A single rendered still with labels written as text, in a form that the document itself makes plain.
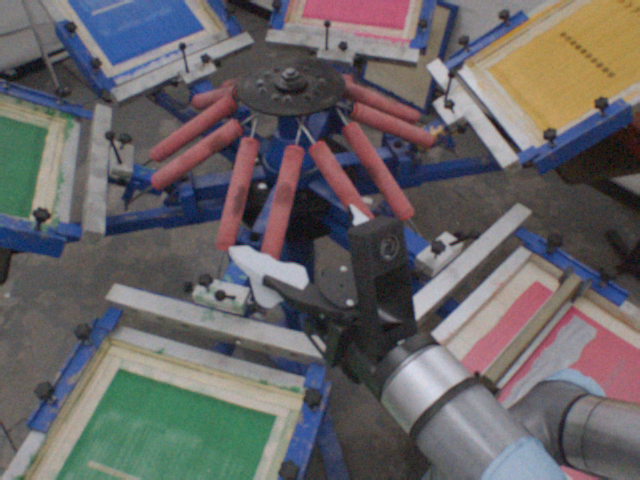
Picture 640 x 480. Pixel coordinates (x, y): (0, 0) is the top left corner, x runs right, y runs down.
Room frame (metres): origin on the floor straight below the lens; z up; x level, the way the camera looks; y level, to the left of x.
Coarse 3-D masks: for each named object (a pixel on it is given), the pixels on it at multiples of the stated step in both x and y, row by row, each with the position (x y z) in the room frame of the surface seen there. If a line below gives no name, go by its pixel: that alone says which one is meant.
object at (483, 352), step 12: (492, 336) 0.71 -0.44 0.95; (504, 336) 0.71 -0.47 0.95; (480, 348) 0.68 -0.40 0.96; (492, 348) 0.68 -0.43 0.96; (468, 360) 0.65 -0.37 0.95; (480, 360) 0.64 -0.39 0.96; (492, 360) 0.64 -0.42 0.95; (528, 360) 0.64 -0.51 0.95; (480, 372) 0.61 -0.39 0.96; (516, 372) 0.61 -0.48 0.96; (504, 396) 0.55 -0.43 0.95; (564, 468) 0.38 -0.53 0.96
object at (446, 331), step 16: (512, 256) 0.94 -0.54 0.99; (528, 256) 0.95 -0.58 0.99; (496, 272) 0.89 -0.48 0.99; (512, 272) 0.89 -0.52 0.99; (560, 272) 0.89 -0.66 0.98; (480, 288) 0.84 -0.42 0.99; (496, 288) 0.84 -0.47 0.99; (464, 304) 0.79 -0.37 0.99; (480, 304) 0.79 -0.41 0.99; (608, 304) 0.79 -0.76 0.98; (624, 304) 0.78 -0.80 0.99; (448, 320) 0.74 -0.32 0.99; (464, 320) 0.74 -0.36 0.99; (624, 320) 0.75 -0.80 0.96; (448, 336) 0.69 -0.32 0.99
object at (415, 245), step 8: (408, 232) 0.99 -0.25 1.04; (408, 240) 0.96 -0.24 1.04; (416, 240) 0.96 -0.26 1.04; (424, 240) 0.96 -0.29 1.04; (408, 248) 0.93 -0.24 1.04; (416, 248) 0.93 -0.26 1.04; (424, 248) 0.93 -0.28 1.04; (408, 256) 0.92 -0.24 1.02; (416, 256) 0.90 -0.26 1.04; (448, 264) 0.87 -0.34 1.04
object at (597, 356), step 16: (528, 288) 0.86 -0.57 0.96; (544, 288) 0.86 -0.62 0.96; (512, 304) 0.81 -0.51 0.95; (528, 304) 0.81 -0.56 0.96; (512, 320) 0.76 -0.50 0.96; (528, 320) 0.76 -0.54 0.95; (560, 320) 0.76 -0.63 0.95; (592, 320) 0.75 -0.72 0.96; (512, 336) 0.71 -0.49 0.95; (608, 336) 0.70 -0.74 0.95; (592, 352) 0.66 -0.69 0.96; (608, 352) 0.66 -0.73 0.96; (624, 352) 0.66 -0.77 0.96; (576, 368) 0.62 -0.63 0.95; (592, 368) 0.61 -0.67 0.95; (608, 368) 0.61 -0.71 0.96
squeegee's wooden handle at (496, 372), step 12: (576, 276) 0.82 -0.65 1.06; (564, 288) 0.78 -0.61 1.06; (576, 288) 0.81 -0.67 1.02; (552, 300) 0.74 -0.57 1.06; (564, 300) 0.75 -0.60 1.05; (540, 312) 0.71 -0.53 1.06; (552, 312) 0.71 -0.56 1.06; (528, 324) 0.68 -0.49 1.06; (540, 324) 0.68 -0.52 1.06; (528, 336) 0.64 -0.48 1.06; (516, 348) 0.61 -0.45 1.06; (504, 360) 0.58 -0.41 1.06; (516, 360) 0.61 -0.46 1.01; (492, 372) 0.55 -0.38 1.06; (504, 372) 0.57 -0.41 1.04; (492, 384) 0.53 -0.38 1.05
